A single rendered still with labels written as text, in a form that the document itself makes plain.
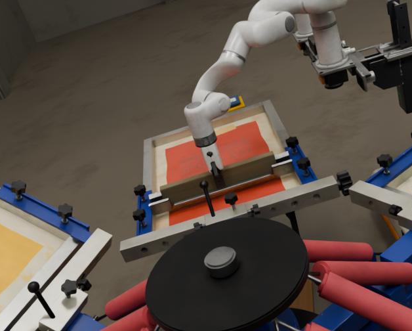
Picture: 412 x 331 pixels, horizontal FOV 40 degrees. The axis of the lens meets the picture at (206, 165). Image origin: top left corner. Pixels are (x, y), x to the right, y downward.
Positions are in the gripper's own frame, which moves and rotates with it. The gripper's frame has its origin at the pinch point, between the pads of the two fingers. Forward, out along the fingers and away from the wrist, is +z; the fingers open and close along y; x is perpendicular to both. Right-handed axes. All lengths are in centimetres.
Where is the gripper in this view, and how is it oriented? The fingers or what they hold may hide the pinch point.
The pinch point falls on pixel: (218, 178)
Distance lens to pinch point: 191.8
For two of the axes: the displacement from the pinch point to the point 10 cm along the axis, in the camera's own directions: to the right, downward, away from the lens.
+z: 2.9, 8.4, 4.6
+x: -9.5, 3.0, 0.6
